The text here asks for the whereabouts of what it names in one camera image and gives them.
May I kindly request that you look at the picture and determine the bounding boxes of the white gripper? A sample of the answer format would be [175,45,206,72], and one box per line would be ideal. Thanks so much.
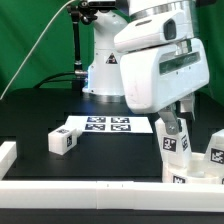
[120,38,209,135]

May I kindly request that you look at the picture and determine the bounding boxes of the white round stool seat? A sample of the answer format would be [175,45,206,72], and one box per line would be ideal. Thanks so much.
[162,153,224,184]

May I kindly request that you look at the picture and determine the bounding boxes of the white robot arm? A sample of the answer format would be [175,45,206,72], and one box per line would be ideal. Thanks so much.
[84,0,209,135]

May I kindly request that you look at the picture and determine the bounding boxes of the paper sheet with tags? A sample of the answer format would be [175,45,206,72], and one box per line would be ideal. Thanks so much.
[65,116,152,134]

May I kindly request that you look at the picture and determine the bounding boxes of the white left barrier block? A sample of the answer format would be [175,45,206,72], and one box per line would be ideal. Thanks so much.
[0,141,17,181]

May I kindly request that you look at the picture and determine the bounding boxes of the black camera on mount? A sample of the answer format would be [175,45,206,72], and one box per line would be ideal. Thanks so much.
[80,0,116,10]

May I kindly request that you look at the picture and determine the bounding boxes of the black cables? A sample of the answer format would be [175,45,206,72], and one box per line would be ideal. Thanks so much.
[32,71,77,90]

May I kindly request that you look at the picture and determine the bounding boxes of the white cable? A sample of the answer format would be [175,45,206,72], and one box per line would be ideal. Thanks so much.
[0,0,76,101]

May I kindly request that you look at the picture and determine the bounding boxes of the white front barrier rail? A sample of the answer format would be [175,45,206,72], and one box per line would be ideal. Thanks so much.
[0,181,224,212]

